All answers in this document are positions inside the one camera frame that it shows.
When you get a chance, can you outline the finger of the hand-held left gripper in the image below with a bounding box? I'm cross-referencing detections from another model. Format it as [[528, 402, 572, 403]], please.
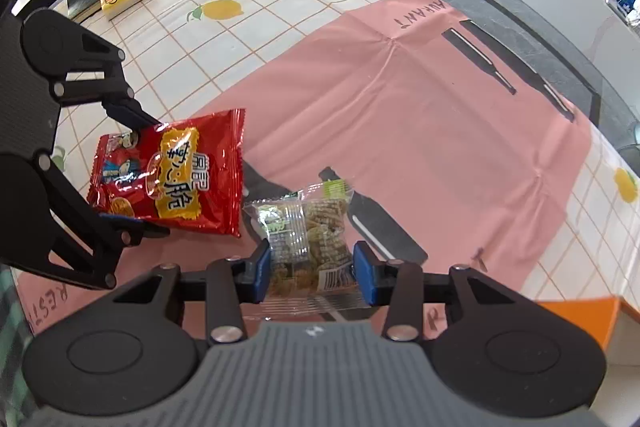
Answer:
[[30, 151, 172, 290], [50, 32, 163, 130]]

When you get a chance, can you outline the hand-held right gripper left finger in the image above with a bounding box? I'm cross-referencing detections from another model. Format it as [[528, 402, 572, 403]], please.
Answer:
[[111, 238, 273, 344]]

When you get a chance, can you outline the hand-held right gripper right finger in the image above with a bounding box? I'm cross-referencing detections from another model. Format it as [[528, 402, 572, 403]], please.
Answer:
[[352, 241, 518, 342]]

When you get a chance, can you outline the clear packet of brown snack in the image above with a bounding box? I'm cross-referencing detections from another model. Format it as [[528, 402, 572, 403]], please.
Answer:
[[242, 181, 366, 313]]

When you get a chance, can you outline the red and yellow snack packet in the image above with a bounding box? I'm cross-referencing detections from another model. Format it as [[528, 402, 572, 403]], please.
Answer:
[[86, 108, 247, 239]]

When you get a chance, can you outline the orange cardboard box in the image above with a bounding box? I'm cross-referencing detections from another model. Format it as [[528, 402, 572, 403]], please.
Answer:
[[535, 296, 623, 353]]

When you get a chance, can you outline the pink paper mat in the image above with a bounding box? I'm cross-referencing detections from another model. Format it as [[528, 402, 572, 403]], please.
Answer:
[[15, 0, 593, 343]]

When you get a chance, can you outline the green checked cloth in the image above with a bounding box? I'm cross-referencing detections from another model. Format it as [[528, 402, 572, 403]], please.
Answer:
[[0, 267, 36, 413]]

